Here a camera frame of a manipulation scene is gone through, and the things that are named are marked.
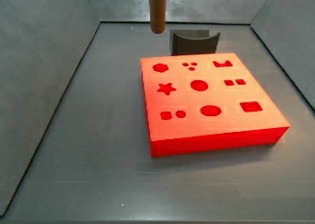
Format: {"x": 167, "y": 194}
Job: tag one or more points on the brown oval peg rod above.
{"x": 158, "y": 16}

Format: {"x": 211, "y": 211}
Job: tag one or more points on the red shape-sorter block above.
{"x": 206, "y": 105}

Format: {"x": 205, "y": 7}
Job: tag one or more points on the dark curved holder block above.
{"x": 193, "y": 41}

